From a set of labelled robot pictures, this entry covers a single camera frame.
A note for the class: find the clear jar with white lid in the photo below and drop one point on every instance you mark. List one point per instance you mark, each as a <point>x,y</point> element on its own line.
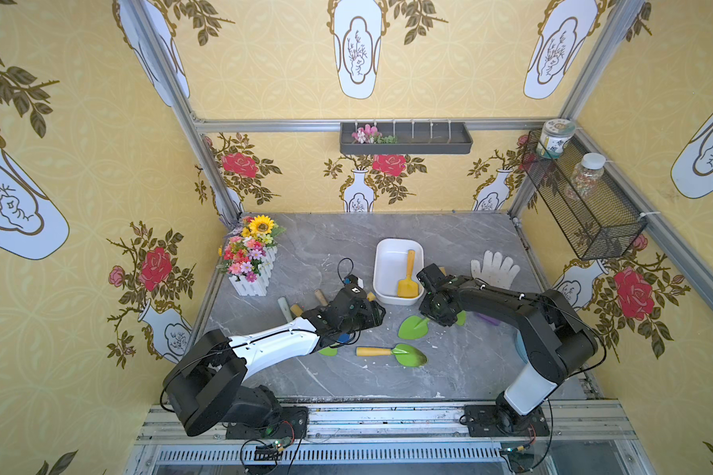
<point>587,173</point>

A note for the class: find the circuit board with wires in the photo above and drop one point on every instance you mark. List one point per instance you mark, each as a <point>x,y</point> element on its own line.
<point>518,459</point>
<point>255,451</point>

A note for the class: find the white knitted work glove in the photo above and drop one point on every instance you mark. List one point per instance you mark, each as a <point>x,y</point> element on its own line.
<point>495,269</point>

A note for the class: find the artificial flowers in white fence pot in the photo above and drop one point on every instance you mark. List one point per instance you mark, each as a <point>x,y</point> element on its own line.
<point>249,253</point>

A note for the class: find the green shovel lying front centre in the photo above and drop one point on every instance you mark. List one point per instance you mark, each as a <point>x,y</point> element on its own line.
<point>405,354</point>

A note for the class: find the left circuit board with wires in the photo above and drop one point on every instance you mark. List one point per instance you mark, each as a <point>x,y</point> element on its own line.
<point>255,451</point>

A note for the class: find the green shovel yellow handle left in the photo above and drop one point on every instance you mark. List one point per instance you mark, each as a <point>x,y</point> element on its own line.
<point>298,312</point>

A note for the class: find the jar with patterned label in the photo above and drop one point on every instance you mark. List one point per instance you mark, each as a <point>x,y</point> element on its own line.
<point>554,137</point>

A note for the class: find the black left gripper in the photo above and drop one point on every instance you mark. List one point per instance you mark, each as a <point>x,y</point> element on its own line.
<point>365,306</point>

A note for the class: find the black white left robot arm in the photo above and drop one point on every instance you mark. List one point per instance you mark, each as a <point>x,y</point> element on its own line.
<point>206,386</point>

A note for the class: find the green leaf shovel yellow handle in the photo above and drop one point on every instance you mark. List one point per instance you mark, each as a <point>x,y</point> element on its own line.
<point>414,328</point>

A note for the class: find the black wire mesh basket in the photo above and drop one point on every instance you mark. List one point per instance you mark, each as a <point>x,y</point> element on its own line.
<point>599,221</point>

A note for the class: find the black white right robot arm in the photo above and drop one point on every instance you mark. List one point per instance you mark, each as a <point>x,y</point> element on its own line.
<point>556,341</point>

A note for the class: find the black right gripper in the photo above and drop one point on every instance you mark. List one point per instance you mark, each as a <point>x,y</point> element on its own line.
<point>431,288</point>

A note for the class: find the dark grey wall shelf tray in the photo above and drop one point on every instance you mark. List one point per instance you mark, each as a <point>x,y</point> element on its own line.
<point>414,137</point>

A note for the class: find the blue trowel wooden handle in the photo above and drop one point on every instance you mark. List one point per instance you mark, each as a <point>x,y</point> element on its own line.
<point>343,338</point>

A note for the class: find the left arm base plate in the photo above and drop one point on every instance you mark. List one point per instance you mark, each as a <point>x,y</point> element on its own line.
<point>288,422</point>

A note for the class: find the right circuit board with wires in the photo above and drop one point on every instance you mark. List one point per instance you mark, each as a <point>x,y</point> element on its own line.
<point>518,459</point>

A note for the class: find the yellow square shovel yellow handle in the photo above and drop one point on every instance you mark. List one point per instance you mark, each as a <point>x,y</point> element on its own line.
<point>408,288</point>

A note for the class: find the purple shovel pink handle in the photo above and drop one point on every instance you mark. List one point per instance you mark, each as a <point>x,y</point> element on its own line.
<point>488,320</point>

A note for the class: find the white plastic storage box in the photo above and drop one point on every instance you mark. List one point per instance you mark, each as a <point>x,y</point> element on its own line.
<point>397,260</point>

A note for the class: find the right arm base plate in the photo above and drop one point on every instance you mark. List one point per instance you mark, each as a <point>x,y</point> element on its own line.
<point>489,420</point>

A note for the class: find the light blue shovel pale handle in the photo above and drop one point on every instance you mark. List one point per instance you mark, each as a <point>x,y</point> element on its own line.
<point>285,309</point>

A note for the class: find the small pink flowers on shelf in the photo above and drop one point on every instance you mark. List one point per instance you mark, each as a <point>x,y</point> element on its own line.
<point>371,135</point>

